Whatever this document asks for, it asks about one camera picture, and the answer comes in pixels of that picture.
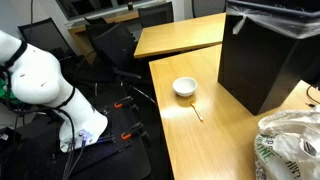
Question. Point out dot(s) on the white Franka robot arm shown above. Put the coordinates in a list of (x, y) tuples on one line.
[(36, 76)]

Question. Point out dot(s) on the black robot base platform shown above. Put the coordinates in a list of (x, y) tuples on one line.
[(110, 160)]

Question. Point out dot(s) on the white ceramic bowl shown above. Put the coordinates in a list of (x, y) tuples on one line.
[(184, 87)]

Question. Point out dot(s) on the black orange bar clamp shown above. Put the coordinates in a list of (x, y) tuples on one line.
[(131, 130), (122, 102)]

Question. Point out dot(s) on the light wooden table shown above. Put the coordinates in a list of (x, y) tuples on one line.
[(181, 35)]

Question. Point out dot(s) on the black trash bin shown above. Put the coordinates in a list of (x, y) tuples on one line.
[(260, 66)]

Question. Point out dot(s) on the dark framed window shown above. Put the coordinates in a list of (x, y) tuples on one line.
[(86, 6)]

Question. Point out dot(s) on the white printed tote bag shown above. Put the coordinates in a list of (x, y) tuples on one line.
[(286, 146)]

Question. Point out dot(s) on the clear plastic bin liner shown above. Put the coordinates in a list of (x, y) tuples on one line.
[(283, 21)]

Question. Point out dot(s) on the green patterned object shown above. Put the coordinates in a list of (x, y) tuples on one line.
[(6, 93)]

